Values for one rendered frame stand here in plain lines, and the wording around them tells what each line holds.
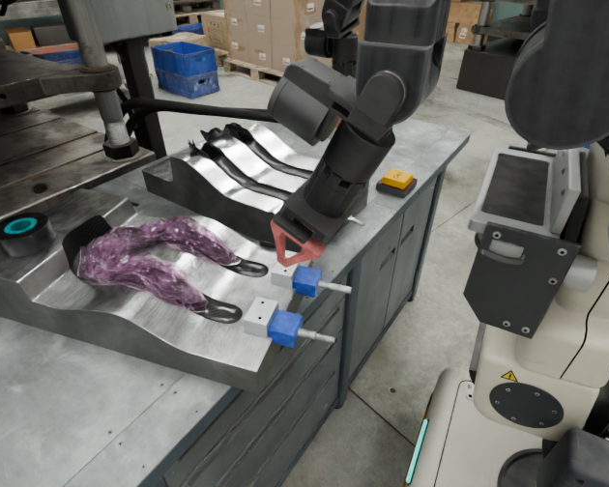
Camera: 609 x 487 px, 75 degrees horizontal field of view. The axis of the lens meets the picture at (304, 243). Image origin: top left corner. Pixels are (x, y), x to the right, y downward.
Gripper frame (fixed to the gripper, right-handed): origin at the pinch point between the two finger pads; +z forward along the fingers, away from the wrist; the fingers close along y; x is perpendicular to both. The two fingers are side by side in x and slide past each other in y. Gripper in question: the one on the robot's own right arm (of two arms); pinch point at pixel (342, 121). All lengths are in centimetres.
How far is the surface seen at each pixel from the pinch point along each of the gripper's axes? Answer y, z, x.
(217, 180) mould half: 34.3, 4.5, -10.6
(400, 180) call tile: -0.2, 11.8, 17.4
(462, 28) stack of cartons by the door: -629, 76, -156
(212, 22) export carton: -327, 44, -396
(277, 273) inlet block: 49, 7, 18
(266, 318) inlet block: 58, 7, 22
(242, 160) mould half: 25.1, 3.9, -11.8
